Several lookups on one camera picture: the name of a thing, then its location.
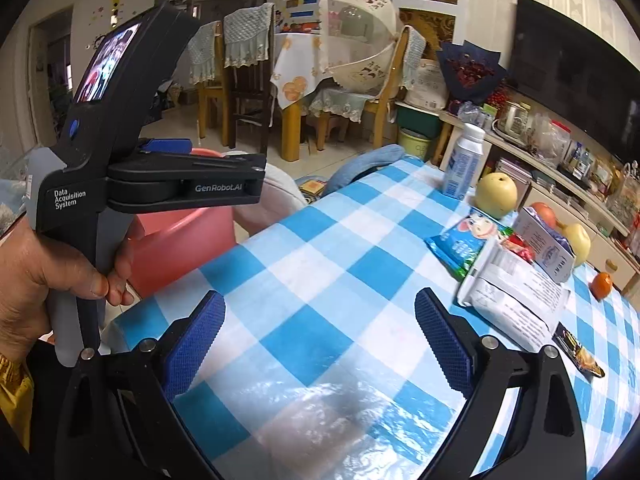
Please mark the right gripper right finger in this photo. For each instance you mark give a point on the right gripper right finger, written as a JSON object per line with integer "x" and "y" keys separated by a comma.
{"x": 481, "y": 368}

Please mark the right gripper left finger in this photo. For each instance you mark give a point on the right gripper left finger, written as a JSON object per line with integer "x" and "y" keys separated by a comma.
{"x": 148, "y": 378}

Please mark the blue cartoon snack packet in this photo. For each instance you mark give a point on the blue cartoon snack packet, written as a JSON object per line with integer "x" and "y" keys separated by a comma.
{"x": 458, "y": 247}

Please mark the yellow sleeve forearm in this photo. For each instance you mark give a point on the yellow sleeve forearm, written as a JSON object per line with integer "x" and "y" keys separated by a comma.
{"x": 17, "y": 397}

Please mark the person's left hand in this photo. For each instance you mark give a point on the person's left hand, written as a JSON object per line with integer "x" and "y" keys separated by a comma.
{"x": 32, "y": 265}

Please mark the black orange snack wrapper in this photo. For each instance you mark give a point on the black orange snack wrapper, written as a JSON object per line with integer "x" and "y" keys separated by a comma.
{"x": 577, "y": 353}

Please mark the pink plastic basin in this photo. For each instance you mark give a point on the pink plastic basin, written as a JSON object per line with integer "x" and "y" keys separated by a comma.
{"x": 177, "y": 242}

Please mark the red candy wrapper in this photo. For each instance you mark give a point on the red candy wrapper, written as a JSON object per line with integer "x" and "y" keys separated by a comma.
{"x": 514, "y": 243}

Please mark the white blue milk carton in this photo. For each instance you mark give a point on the white blue milk carton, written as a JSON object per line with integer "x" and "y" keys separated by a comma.
{"x": 552, "y": 250}

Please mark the small orange tangerine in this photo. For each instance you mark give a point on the small orange tangerine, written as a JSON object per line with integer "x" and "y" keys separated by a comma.
{"x": 601, "y": 285}

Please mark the blue checkered tablecloth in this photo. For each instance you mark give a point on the blue checkered tablecloth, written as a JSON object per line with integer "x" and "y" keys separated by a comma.
{"x": 320, "y": 370}

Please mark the small yellow pear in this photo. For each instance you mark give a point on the small yellow pear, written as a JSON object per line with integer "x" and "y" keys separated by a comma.
{"x": 579, "y": 240}

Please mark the red apple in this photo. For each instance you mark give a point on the red apple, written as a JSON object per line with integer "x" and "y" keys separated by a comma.
{"x": 545, "y": 213}

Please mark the large yellow pear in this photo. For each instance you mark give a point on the large yellow pear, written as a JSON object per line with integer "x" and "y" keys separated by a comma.
{"x": 496, "y": 194}

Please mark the white tv cabinet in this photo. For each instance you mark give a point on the white tv cabinet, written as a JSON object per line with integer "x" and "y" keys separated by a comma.
{"x": 538, "y": 182}

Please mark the white blue milk bottle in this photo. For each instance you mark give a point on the white blue milk bottle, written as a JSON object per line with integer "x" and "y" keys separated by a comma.
{"x": 464, "y": 159}

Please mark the grey white stool cushion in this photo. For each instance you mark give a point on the grey white stool cushion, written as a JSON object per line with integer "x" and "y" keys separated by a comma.
{"x": 280, "y": 198}

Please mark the cartoon floor mat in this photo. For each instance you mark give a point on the cartoon floor mat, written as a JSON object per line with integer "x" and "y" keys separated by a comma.
{"x": 311, "y": 187}

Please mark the dark wooden chair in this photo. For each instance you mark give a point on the dark wooden chair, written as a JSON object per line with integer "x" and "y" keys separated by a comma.
{"x": 248, "y": 65}

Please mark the green waste bin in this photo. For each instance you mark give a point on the green waste bin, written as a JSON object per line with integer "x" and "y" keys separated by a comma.
{"x": 414, "y": 144}

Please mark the blue chair cushion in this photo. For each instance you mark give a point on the blue chair cushion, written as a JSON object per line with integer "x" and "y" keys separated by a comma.
{"x": 362, "y": 165}

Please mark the dining table with cloth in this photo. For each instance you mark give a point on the dining table with cloth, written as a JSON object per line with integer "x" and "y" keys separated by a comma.
{"x": 296, "y": 74}

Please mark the glass kettle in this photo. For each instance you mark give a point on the glass kettle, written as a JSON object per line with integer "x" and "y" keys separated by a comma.
{"x": 513, "y": 119}

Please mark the dark blue flower bouquet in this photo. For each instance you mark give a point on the dark blue flower bouquet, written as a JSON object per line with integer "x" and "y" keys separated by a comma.
{"x": 471, "y": 73}

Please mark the black television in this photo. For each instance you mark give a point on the black television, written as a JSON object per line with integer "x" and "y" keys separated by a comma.
{"x": 563, "y": 66}

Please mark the mesh food cover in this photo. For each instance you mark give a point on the mesh food cover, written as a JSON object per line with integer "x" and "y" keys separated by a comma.
{"x": 357, "y": 42}

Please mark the wooden chair lace cover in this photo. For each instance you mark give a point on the wooden chair lace cover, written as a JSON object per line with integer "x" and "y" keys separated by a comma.
{"x": 401, "y": 75}

